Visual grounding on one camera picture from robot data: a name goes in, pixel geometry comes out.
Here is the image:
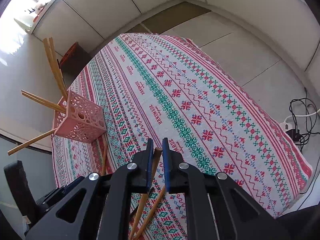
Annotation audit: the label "small green floor mat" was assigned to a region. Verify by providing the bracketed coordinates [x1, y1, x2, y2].
[119, 23, 147, 34]

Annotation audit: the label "light bamboo chopstick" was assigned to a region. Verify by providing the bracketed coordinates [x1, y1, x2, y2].
[101, 145, 108, 177]
[22, 94, 65, 113]
[43, 38, 67, 99]
[129, 147, 162, 240]
[49, 37, 68, 96]
[7, 129, 57, 156]
[134, 187, 166, 240]
[21, 90, 66, 111]

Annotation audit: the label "pink perforated plastic basket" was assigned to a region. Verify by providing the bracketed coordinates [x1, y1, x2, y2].
[53, 90, 107, 144]

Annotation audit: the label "white power strip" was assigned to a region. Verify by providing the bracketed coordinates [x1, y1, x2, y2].
[279, 115, 297, 130]

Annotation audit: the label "large green floor mat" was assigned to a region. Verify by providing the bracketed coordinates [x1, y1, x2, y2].
[142, 1, 212, 34]

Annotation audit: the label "black cables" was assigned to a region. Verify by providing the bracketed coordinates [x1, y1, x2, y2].
[289, 87, 317, 153]

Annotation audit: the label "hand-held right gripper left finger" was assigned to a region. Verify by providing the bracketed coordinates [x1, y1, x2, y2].
[25, 138, 154, 240]

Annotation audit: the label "patterned red green tablecloth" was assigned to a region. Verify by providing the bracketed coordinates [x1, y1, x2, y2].
[51, 33, 313, 240]

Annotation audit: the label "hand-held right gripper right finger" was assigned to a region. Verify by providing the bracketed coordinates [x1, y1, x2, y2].
[162, 137, 292, 240]

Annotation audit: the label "dark trash bin red liner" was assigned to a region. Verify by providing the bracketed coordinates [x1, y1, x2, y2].
[59, 42, 90, 77]

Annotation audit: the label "black power adapter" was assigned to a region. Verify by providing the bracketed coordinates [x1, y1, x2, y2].
[285, 129, 304, 143]

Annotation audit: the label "white kitchen cabinets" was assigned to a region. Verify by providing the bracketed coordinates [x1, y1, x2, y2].
[31, 0, 320, 73]

